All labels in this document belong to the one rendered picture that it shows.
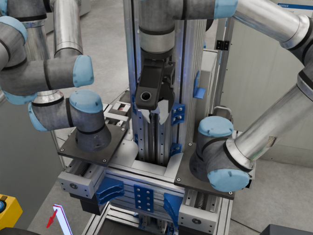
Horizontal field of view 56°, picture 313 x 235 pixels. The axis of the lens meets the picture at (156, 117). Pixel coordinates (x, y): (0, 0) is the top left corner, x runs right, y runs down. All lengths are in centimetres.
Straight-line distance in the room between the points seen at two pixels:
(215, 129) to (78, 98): 51
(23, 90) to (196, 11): 43
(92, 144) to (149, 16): 73
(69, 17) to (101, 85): 260
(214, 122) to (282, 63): 118
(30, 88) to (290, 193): 217
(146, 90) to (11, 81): 32
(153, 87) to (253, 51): 150
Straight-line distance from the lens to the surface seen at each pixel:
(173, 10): 59
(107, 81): 351
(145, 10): 59
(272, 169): 267
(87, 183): 120
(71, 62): 74
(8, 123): 185
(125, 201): 142
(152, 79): 63
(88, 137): 120
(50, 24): 475
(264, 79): 218
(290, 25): 85
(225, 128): 100
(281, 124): 85
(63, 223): 99
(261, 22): 80
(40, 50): 109
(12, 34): 72
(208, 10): 61
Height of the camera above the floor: 193
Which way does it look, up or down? 41 degrees down
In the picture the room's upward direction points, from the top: straight up
